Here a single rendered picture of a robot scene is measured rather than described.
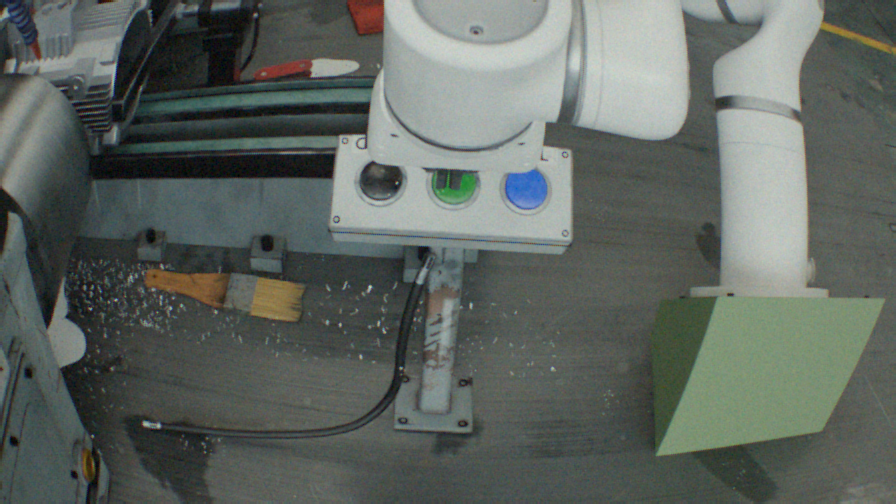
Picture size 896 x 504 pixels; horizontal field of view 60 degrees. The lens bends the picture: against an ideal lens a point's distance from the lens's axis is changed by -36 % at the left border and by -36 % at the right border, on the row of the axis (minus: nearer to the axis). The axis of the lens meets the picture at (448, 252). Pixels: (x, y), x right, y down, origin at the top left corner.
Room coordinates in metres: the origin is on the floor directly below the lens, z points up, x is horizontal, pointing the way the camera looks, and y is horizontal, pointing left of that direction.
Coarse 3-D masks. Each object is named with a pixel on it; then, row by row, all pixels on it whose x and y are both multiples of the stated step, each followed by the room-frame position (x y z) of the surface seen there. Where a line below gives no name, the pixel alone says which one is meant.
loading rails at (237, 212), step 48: (144, 96) 0.96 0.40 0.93; (192, 96) 0.97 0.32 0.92; (240, 96) 0.96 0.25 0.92; (288, 96) 0.95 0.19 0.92; (336, 96) 0.95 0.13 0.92; (144, 144) 0.87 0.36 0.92; (192, 144) 0.87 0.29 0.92; (240, 144) 0.87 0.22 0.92; (288, 144) 0.87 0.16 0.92; (336, 144) 0.87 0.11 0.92; (96, 192) 0.83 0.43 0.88; (144, 192) 0.83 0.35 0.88; (192, 192) 0.83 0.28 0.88; (240, 192) 0.84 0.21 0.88; (288, 192) 0.84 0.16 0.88; (144, 240) 0.81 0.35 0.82; (192, 240) 0.83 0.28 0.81; (240, 240) 0.84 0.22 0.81; (288, 240) 0.84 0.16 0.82
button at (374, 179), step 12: (372, 168) 0.64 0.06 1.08; (384, 168) 0.64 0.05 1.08; (396, 168) 0.64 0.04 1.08; (360, 180) 0.63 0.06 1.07; (372, 180) 0.63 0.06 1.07; (384, 180) 0.63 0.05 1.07; (396, 180) 0.63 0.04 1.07; (372, 192) 0.62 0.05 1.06; (384, 192) 0.62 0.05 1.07; (396, 192) 0.63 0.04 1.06
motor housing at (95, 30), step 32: (128, 0) 0.93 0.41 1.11; (96, 32) 0.86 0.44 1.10; (128, 32) 0.97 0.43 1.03; (32, 64) 0.84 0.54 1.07; (64, 64) 0.84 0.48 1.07; (96, 64) 0.84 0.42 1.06; (128, 64) 0.96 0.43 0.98; (96, 96) 0.81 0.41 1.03; (96, 128) 0.81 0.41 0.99; (128, 128) 0.89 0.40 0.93
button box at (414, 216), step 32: (352, 160) 0.65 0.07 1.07; (544, 160) 0.66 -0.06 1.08; (352, 192) 0.63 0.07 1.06; (416, 192) 0.63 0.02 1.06; (480, 192) 0.63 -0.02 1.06; (352, 224) 0.61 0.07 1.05; (384, 224) 0.61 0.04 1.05; (416, 224) 0.61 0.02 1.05; (448, 224) 0.62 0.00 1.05; (480, 224) 0.62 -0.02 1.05; (512, 224) 0.62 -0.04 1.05; (544, 224) 0.62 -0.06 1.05
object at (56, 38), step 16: (32, 0) 0.92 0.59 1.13; (48, 0) 0.94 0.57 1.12; (64, 0) 0.90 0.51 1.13; (80, 0) 0.88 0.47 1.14; (96, 0) 0.94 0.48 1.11; (32, 16) 0.91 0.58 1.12; (48, 16) 0.85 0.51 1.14; (64, 16) 0.85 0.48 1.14; (80, 16) 0.88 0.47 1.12; (16, 32) 0.84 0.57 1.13; (48, 32) 0.85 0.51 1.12; (64, 32) 0.85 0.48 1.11; (16, 48) 0.84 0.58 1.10; (48, 48) 0.85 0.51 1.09; (64, 48) 0.84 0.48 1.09
